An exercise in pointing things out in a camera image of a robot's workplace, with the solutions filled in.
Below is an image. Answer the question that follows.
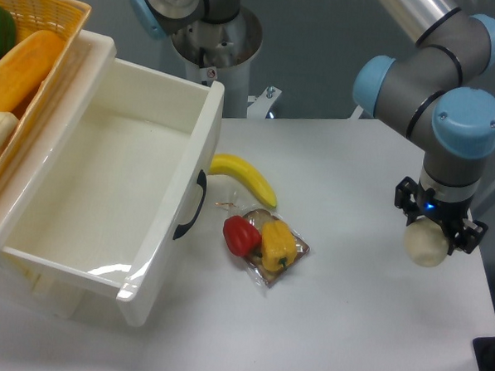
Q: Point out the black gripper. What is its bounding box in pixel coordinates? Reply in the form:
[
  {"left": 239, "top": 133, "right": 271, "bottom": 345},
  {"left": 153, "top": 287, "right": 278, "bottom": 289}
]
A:
[{"left": 395, "top": 177, "right": 488, "bottom": 255}]

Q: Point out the pale beige pear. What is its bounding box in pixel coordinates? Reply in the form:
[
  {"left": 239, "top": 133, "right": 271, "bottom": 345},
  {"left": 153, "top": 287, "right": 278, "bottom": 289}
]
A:
[{"left": 403, "top": 218, "right": 449, "bottom": 267}]

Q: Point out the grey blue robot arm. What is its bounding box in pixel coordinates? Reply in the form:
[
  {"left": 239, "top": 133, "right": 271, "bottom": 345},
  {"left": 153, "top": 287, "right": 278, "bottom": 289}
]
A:
[{"left": 352, "top": 0, "right": 495, "bottom": 253}]

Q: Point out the open upper white drawer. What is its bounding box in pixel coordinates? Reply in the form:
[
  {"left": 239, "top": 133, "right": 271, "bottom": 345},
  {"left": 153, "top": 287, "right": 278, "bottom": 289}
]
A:
[{"left": 0, "top": 51, "right": 227, "bottom": 333}]

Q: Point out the white drawer cabinet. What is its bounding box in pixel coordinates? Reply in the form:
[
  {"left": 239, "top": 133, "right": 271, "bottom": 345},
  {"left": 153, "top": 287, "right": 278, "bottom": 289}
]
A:
[{"left": 0, "top": 26, "right": 118, "bottom": 323}]

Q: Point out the black device at table edge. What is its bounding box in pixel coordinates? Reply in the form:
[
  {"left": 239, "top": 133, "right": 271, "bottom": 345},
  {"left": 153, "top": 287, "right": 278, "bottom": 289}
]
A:
[{"left": 473, "top": 337, "right": 495, "bottom": 371}]

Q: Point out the yellow bell pepper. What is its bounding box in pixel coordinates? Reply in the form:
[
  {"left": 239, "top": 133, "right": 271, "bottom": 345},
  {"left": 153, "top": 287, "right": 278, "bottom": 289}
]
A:
[{"left": 260, "top": 220, "right": 297, "bottom": 272}]

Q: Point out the bagged brown bread slice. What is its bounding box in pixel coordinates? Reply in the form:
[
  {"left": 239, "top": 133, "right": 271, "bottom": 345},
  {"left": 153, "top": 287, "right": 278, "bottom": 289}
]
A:
[{"left": 213, "top": 193, "right": 311, "bottom": 295}]

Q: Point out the red bell pepper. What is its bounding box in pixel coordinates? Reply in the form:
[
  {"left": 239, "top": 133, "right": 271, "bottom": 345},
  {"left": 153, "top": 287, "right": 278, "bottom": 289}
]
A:
[{"left": 223, "top": 216, "right": 261, "bottom": 256}]

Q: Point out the yellow banana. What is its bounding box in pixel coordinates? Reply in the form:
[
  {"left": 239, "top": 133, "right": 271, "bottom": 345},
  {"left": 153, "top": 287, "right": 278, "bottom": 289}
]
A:
[{"left": 208, "top": 154, "right": 278, "bottom": 208}]

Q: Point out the orange baguette loaf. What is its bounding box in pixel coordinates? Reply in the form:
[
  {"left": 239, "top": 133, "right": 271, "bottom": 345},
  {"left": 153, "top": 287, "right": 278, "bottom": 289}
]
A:
[{"left": 0, "top": 30, "right": 65, "bottom": 112}]

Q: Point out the yellow woven basket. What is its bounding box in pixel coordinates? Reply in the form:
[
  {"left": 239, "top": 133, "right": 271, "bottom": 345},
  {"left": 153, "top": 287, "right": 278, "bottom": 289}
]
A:
[{"left": 0, "top": 0, "right": 91, "bottom": 183}]

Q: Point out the green bell pepper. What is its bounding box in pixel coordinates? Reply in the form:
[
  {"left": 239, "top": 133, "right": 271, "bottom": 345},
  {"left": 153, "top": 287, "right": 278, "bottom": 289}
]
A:
[{"left": 0, "top": 6, "right": 17, "bottom": 60}]

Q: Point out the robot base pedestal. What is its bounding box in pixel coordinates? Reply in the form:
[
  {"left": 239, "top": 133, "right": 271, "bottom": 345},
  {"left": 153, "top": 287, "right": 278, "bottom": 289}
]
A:
[{"left": 129, "top": 0, "right": 281, "bottom": 120}]

